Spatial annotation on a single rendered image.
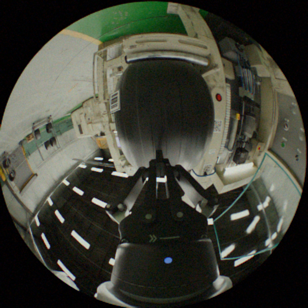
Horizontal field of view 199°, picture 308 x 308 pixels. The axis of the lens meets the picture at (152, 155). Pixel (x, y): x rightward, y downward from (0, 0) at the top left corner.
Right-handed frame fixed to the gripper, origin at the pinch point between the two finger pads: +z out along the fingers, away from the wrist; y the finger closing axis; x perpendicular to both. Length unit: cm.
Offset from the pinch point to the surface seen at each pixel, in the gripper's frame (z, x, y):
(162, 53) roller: 12.7, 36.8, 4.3
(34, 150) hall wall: 214, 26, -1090
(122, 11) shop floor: 18, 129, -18
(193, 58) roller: 13.0, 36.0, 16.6
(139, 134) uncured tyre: 3.2, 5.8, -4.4
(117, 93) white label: 4.7, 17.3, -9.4
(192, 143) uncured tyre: 3.8, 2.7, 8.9
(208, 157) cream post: 27.6, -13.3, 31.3
